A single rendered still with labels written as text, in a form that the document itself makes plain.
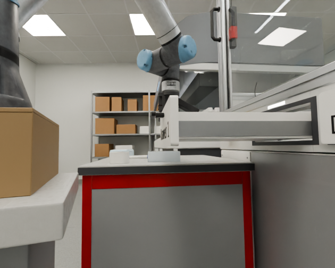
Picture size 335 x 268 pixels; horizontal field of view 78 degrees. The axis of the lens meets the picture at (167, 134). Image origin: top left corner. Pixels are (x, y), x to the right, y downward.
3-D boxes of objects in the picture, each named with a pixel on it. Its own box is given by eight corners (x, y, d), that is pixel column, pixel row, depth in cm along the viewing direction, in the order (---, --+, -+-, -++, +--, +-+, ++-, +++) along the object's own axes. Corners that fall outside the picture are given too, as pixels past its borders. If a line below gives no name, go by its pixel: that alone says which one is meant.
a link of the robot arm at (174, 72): (155, 56, 85) (169, 62, 91) (156, 82, 84) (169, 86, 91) (169, 50, 80) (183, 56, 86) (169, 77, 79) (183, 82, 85)
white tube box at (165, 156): (147, 161, 77) (147, 151, 78) (148, 160, 86) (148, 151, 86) (180, 161, 78) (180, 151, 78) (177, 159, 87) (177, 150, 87)
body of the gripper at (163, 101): (158, 123, 88) (158, 95, 88) (178, 123, 88) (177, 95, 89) (159, 120, 80) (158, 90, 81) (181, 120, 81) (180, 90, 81)
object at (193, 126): (177, 139, 45) (177, 111, 45) (166, 141, 70) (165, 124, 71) (343, 137, 49) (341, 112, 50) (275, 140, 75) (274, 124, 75)
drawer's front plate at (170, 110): (170, 146, 43) (169, 94, 44) (160, 146, 72) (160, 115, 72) (178, 145, 43) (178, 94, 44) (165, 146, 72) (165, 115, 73)
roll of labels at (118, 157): (122, 161, 79) (122, 151, 79) (133, 162, 74) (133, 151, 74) (105, 162, 74) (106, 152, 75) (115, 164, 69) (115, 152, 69)
